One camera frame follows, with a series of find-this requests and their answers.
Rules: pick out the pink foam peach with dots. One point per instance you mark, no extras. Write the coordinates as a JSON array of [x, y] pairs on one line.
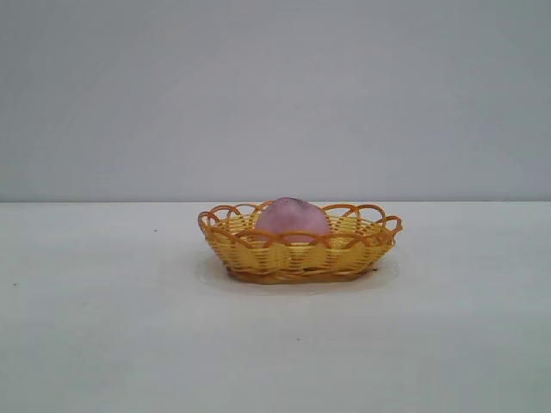
[[292, 219]]

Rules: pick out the yellow woven plastic basket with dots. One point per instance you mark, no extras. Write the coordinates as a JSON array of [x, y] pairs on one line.
[[301, 262]]

